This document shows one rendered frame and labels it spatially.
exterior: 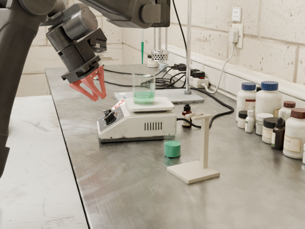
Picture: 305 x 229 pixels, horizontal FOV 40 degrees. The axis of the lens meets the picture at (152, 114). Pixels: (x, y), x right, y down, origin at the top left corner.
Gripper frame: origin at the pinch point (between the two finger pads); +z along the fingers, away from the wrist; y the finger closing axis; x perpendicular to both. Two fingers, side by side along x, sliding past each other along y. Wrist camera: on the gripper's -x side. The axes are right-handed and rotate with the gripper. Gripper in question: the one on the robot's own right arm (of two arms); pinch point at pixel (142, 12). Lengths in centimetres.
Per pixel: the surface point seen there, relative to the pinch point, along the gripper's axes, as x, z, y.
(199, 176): 31.6, -31.3, -7.0
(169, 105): 23.3, -3.8, -6.6
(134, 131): 29.4, -5.5, 2.7
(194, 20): 4, 87, -38
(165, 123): 27.5, -5.6, -5.2
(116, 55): 38, 246, -15
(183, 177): 31.7, -31.0, -3.9
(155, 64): 29, 114, -24
